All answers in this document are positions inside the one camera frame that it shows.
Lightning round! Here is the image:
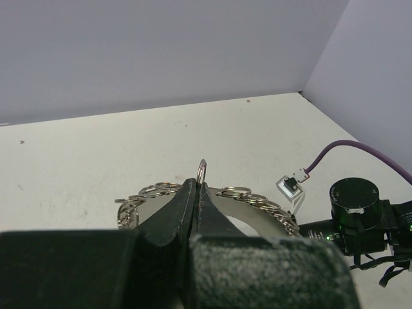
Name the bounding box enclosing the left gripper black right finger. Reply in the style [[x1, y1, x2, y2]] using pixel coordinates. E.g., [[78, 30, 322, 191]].
[[188, 184, 361, 308]]

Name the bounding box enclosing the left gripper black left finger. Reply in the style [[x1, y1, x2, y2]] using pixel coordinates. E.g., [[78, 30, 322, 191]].
[[1, 179, 196, 308]]

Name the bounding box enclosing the metal ring disc with keyrings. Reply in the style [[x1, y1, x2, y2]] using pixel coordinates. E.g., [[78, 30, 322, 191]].
[[114, 158, 300, 239]]

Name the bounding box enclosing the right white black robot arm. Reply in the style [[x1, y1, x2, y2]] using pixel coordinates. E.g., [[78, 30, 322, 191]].
[[299, 178, 411, 287]]

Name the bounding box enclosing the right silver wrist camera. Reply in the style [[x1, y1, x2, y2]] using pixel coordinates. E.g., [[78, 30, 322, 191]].
[[276, 169, 310, 215]]

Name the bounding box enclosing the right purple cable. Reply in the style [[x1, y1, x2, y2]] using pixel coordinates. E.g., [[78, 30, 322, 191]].
[[305, 140, 412, 186]]

